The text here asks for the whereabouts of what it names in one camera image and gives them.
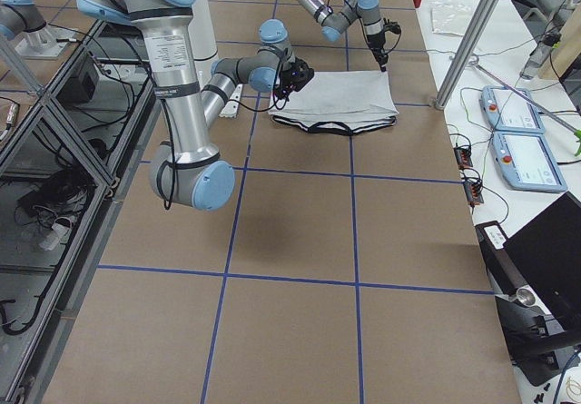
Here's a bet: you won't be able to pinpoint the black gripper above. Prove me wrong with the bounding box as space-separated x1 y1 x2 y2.
274 58 314 98
366 18 401 72

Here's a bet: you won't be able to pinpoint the grey cartoon print t-shirt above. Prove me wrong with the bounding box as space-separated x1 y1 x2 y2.
269 71 399 136

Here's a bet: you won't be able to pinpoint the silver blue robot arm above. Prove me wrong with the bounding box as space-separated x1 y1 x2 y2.
296 0 401 72
76 0 314 211

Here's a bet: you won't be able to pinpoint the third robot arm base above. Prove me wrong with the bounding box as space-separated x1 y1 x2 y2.
1 0 75 60

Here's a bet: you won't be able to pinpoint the clear plastic bag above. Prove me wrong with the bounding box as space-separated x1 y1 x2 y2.
431 4 473 36

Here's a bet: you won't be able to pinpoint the upper small circuit board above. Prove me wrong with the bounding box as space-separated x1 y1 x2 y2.
453 146 473 170

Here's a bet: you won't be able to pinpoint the small circuit board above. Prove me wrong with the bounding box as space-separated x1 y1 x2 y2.
463 179 484 208
453 146 473 170

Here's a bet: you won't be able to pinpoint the upper teach pendant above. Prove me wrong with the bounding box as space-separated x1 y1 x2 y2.
479 85 545 134

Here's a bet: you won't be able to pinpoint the teach pendant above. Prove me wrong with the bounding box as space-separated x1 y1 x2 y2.
492 132 567 193
479 85 545 134

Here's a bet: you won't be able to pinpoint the lower small circuit board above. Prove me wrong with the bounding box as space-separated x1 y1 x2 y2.
463 179 484 208

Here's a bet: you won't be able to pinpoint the lower teach pendant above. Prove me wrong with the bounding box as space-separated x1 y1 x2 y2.
492 132 567 193

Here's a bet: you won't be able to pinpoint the black power adapter box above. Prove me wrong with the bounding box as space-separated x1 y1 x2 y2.
57 58 99 103

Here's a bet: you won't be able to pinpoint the black laptop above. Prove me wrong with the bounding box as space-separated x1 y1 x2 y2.
504 192 580 330

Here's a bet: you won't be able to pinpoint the black stand with metal cup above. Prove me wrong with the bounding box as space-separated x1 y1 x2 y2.
475 222 580 386

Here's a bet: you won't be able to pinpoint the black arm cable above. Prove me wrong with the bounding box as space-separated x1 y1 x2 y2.
161 49 291 212
326 0 400 55

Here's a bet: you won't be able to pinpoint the aluminium frame post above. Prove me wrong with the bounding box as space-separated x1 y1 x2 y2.
434 0 498 110

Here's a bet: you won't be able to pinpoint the aluminium frame glass cabinet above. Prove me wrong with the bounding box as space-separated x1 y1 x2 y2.
1 23 157 403

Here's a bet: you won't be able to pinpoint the tangled cables under glass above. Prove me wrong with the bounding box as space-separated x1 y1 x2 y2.
13 167 99 251

